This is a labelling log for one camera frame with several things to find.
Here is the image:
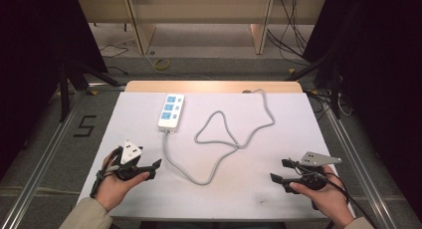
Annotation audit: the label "person's right hand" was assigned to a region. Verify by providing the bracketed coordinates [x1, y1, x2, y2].
[289, 164, 355, 229]

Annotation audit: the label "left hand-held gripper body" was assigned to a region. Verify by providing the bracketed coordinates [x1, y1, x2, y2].
[110, 139, 149, 182]

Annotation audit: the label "black floor cable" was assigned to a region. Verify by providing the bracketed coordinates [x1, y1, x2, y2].
[99, 43, 130, 77]

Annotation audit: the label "wooden table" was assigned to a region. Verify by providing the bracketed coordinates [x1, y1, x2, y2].
[124, 80, 304, 95]

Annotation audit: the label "yellow tape roll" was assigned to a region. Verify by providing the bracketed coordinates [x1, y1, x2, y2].
[152, 58, 171, 72]

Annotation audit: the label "black metal stand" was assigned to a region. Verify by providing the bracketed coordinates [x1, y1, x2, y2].
[57, 54, 121, 123]
[284, 51, 343, 120]

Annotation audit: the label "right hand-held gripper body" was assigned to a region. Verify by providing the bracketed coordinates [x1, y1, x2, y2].
[288, 151, 343, 192]

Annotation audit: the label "white power strip blue sockets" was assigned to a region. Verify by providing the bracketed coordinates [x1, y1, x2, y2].
[157, 93, 186, 134]

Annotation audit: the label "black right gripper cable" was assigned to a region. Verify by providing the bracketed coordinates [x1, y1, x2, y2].
[288, 158, 378, 229]

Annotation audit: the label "white table board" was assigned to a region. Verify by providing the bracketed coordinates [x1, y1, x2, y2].
[77, 91, 356, 222]

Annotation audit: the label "aluminium floor rail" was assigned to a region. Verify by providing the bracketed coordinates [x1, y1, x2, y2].
[0, 84, 127, 229]
[307, 89, 399, 229]

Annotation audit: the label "grey power strip cable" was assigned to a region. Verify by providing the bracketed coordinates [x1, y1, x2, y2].
[161, 89, 277, 186]

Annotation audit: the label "bundle of black hanging cables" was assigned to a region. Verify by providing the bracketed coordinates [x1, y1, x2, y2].
[266, 0, 313, 67]

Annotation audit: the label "person's left hand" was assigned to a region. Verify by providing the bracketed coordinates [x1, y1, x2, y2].
[94, 151, 151, 213]

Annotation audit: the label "light wooden desk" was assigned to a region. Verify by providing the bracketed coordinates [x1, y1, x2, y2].
[77, 0, 326, 56]

